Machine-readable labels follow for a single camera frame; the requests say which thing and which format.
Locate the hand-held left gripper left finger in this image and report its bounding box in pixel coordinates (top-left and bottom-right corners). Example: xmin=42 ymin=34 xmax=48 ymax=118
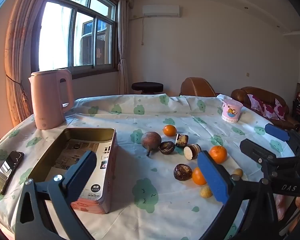
xmin=15 ymin=150 xmax=98 ymax=240

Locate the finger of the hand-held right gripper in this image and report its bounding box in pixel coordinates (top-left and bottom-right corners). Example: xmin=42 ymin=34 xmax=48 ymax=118
xmin=264 ymin=124 xmax=290 ymax=142
xmin=240 ymin=139 xmax=299 ymax=170

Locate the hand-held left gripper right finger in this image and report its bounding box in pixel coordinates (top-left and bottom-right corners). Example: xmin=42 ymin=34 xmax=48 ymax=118
xmin=197 ymin=151 xmax=282 ymax=240

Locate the orange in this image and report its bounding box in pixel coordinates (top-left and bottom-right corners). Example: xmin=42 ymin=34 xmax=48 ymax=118
xmin=192 ymin=167 xmax=207 ymax=186
xmin=209 ymin=145 xmax=228 ymax=164
xmin=163 ymin=125 xmax=177 ymax=137

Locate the pink metal tin box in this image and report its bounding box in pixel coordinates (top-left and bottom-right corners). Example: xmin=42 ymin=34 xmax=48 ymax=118
xmin=28 ymin=127 xmax=117 ymax=215

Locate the dark brown passion fruit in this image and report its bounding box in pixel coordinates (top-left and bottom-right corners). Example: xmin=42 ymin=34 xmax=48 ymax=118
xmin=174 ymin=164 xmax=192 ymax=181
xmin=159 ymin=141 xmax=176 ymax=155

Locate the chocolate cake roll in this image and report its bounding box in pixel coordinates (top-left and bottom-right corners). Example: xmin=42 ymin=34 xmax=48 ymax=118
xmin=175 ymin=133 xmax=189 ymax=147

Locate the large brown round fruit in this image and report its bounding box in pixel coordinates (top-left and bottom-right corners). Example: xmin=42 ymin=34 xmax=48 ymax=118
xmin=141 ymin=131 xmax=162 ymax=157

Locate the floral cushion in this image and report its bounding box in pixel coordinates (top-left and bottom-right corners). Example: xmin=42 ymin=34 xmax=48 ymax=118
xmin=262 ymin=99 xmax=289 ymax=120
xmin=247 ymin=94 xmax=268 ymax=112

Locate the white green-print tablecloth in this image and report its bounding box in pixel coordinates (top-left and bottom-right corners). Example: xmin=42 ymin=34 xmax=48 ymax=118
xmin=0 ymin=93 xmax=300 ymax=240

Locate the pink cartoon cup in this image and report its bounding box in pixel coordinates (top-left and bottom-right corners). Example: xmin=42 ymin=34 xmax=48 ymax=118
xmin=221 ymin=99 xmax=243 ymax=124

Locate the brown leather sofa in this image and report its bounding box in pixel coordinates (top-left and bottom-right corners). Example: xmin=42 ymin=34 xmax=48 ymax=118
xmin=231 ymin=87 xmax=300 ymax=130

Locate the black smartphone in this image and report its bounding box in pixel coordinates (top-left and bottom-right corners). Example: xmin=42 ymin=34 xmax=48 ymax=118
xmin=0 ymin=151 xmax=25 ymax=195

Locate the pink electric kettle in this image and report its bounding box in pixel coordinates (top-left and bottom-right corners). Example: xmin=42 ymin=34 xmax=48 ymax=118
xmin=28 ymin=68 xmax=75 ymax=130

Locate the black round stool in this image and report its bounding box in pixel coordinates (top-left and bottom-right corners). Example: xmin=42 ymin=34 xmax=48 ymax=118
xmin=131 ymin=82 xmax=164 ymax=95

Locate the pale narrow curtain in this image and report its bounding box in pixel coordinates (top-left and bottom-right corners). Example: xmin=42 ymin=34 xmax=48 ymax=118
xmin=117 ymin=0 xmax=130 ymax=95

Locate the peach patterned curtain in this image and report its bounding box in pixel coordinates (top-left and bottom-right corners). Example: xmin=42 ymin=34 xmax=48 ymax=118
xmin=4 ymin=0 xmax=58 ymax=128

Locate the sliding glass window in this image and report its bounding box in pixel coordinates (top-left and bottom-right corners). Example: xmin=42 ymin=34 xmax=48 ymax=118
xmin=36 ymin=0 xmax=119 ymax=77

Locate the white air conditioner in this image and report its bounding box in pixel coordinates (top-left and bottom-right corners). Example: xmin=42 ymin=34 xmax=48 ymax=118
xmin=142 ymin=5 xmax=180 ymax=17

